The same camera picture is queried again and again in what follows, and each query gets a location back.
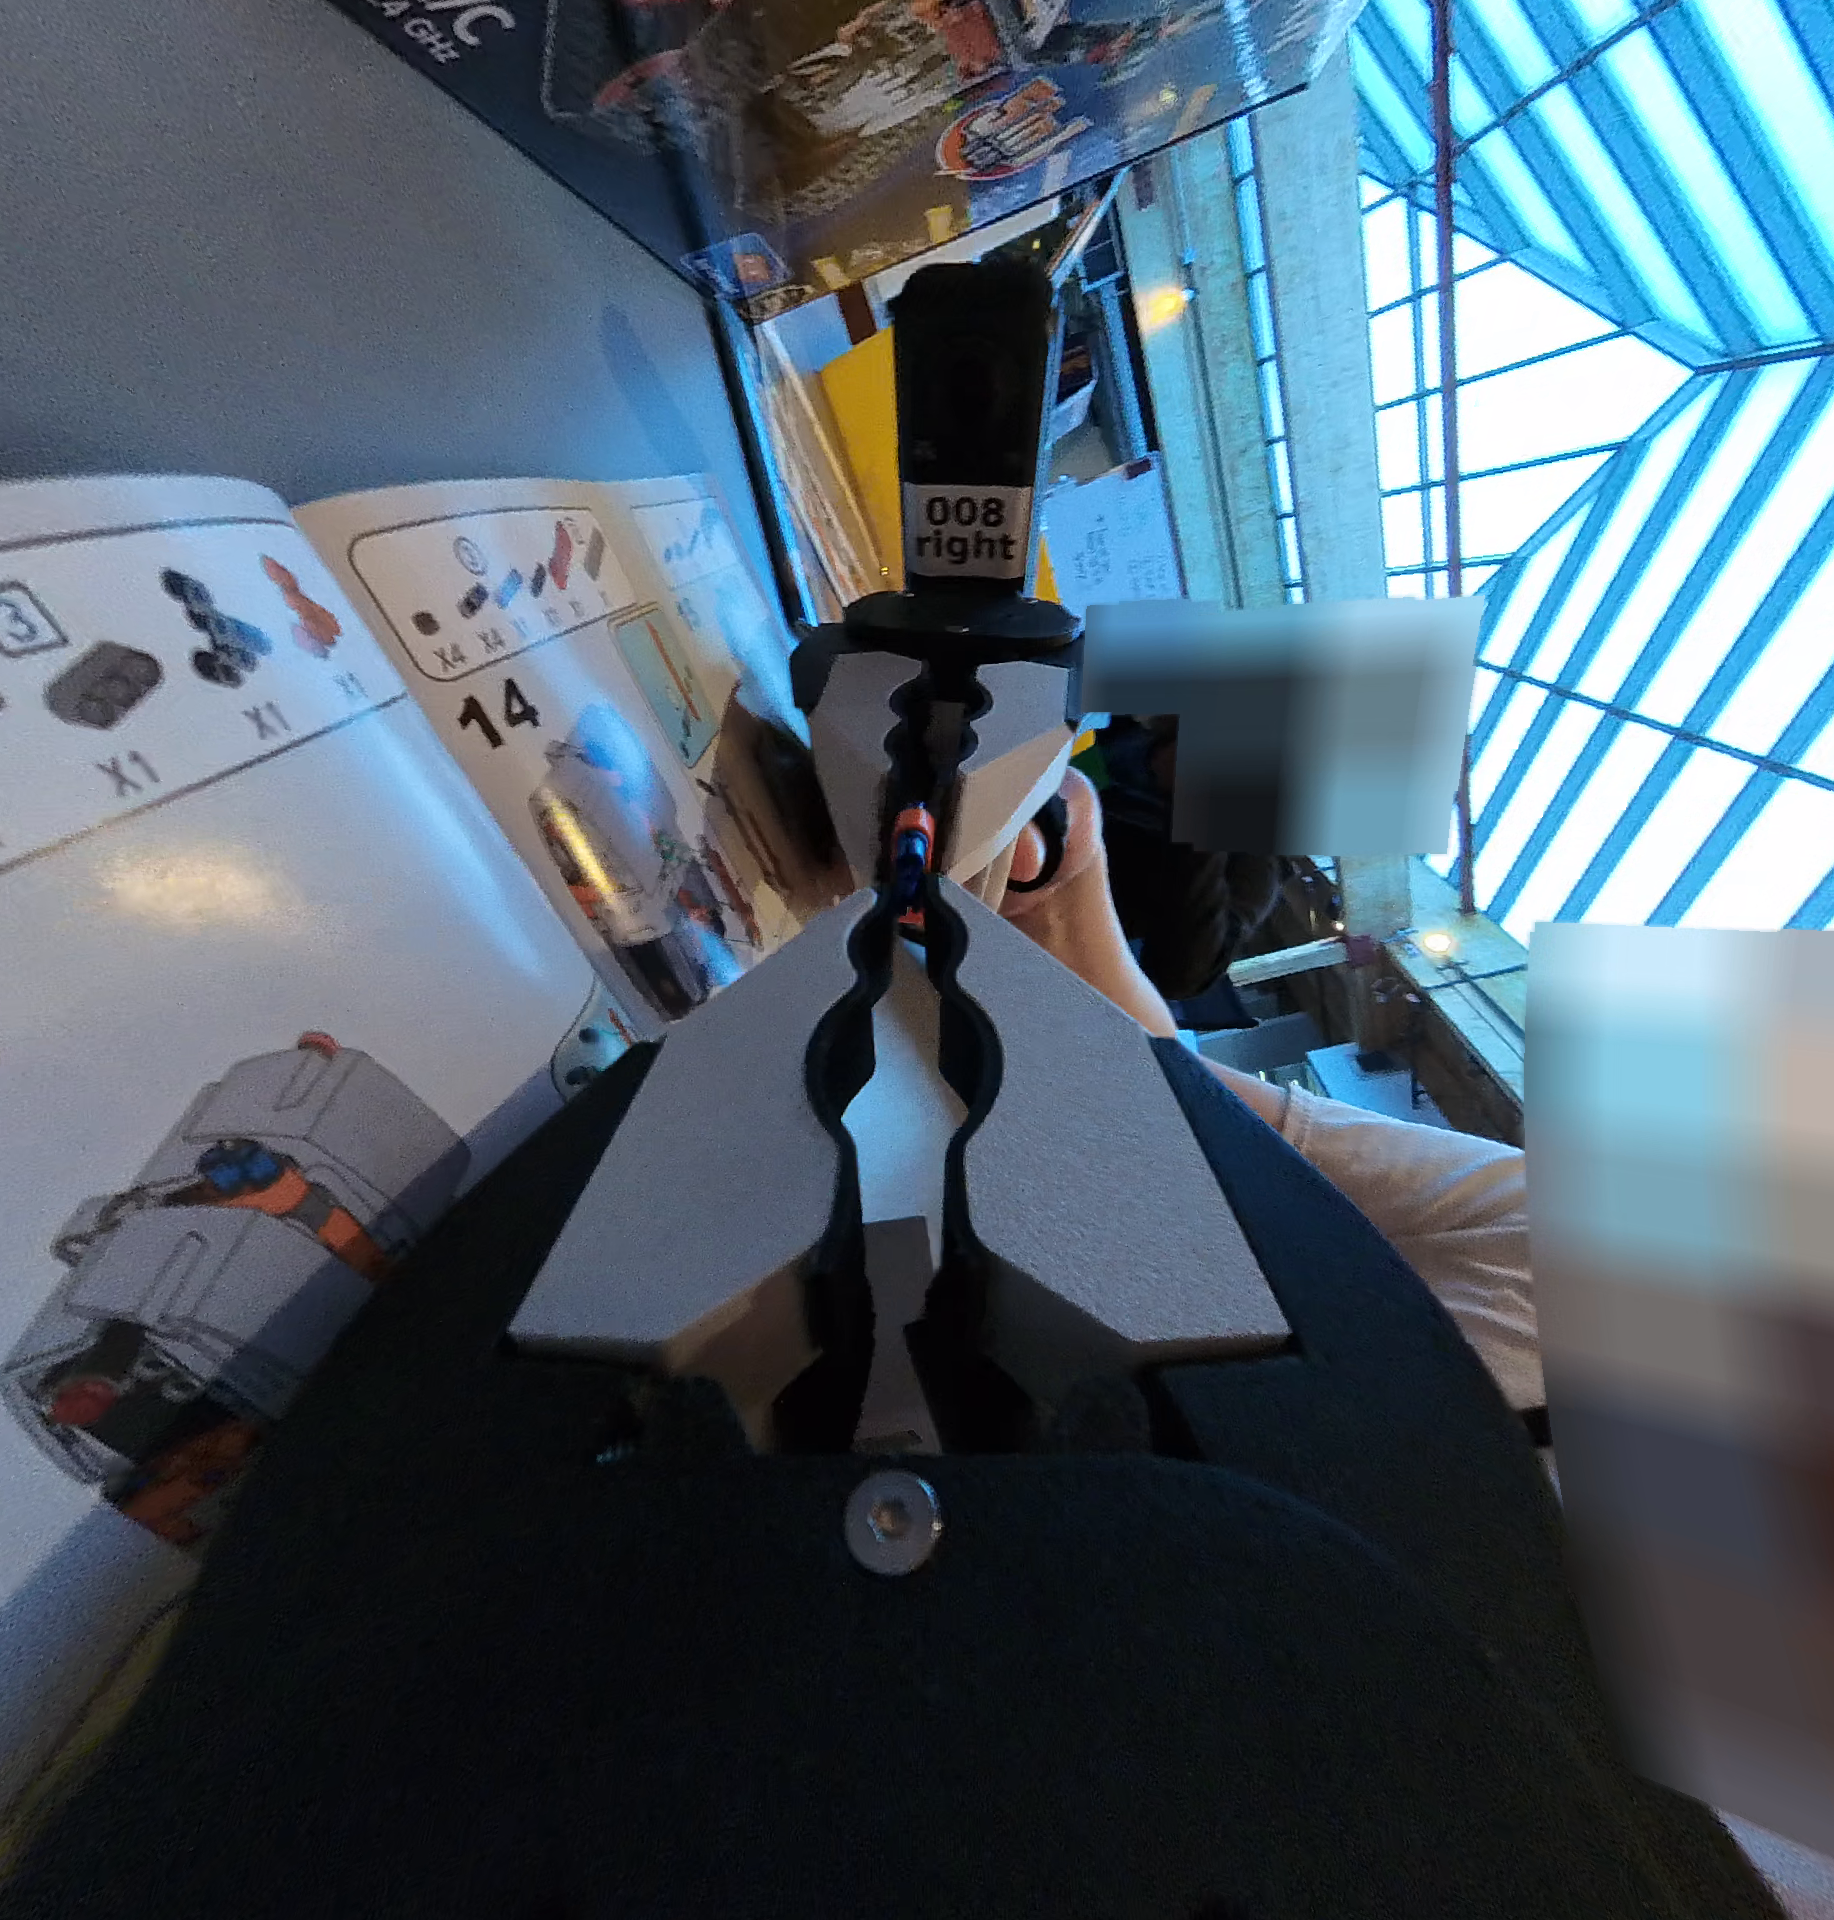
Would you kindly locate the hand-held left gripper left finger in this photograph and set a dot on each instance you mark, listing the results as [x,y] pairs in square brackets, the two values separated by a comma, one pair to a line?
[693,1201]

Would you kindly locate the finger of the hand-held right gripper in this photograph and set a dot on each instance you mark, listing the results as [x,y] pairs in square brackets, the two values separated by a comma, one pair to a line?
[853,751]
[1009,751]

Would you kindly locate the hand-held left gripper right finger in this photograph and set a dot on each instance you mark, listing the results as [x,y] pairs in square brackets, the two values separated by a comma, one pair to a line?
[1112,1201]

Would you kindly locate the orange connector with blue pins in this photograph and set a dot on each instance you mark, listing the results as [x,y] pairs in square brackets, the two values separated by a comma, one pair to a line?
[909,828]

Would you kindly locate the person's right forearm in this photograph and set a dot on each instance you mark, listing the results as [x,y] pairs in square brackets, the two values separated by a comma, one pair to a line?
[1397,1201]

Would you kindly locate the grey desk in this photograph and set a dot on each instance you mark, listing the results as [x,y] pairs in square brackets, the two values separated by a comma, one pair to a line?
[258,270]

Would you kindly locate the person's right hand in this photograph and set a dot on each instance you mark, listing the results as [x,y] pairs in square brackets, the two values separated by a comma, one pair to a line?
[1084,930]

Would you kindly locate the yellow plastic bin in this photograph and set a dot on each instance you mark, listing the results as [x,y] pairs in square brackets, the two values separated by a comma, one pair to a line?
[859,451]

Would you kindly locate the blue robot kit box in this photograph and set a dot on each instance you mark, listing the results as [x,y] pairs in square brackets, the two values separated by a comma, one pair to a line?
[859,90]

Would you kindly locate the open instruction booklet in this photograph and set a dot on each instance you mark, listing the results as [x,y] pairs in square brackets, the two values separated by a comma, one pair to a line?
[184,900]

